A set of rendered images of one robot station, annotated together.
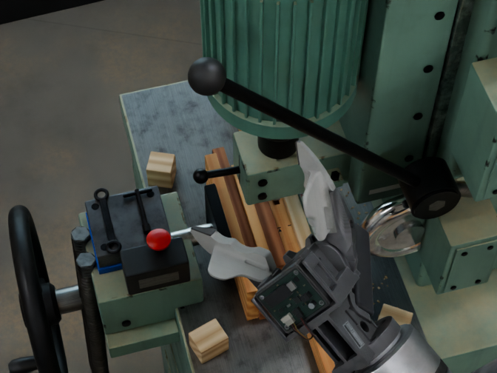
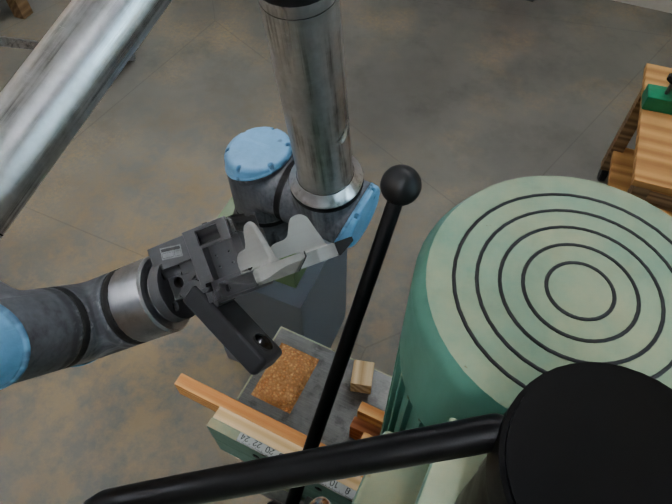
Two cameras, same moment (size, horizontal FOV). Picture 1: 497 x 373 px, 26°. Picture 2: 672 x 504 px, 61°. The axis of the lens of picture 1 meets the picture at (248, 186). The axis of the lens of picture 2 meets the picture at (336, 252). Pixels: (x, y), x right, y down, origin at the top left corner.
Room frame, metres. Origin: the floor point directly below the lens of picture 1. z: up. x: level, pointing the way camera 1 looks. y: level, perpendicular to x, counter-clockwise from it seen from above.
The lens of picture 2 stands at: (0.79, -0.24, 1.77)
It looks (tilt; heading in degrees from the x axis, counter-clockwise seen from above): 55 degrees down; 131
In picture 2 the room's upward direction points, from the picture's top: straight up
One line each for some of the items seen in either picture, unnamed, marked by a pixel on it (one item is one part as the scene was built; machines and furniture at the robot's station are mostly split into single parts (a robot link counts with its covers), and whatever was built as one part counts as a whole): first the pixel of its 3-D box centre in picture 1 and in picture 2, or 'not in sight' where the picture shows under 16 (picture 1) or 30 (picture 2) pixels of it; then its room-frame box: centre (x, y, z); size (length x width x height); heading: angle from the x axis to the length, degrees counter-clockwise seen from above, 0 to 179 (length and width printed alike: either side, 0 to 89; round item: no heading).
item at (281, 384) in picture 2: not in sight; (285, 374); (0.50, -0.03, 0.91); 0.10 x 0.07 x 0.02; 105
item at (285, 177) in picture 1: (292, 162); not in sight; (0.79, -0.06, 1.03); 0.14 x 0.07 x 0.09; 105
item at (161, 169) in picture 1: (161, 169); not in sight; (0.85, 0.12, 0.92); 0.03 x 0.03 x 0.04; 81
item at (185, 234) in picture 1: (197, 235); not in sight; (0.73, 0.07, 0.95); 0.09 x 0.07 x 0.09; 15
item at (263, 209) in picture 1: (261, 215); not in sight; (0.78, -0.02, 0.92); 0.19 x 0.02 x 0.04; 15
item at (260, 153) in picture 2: not in sight; (264, 174); (0.10, 0.31, 0.82); 0.17 x 0.15 x 0.18; 12
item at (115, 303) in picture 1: (141, 262); not in sight; (0.71, 0.14, 0.91); 0.15 x 0.14 x 0.09; 15
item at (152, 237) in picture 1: (158, 239); not in sight; (0.68, 0.11, 1.02); 0.03 x 0.03 x 0.01
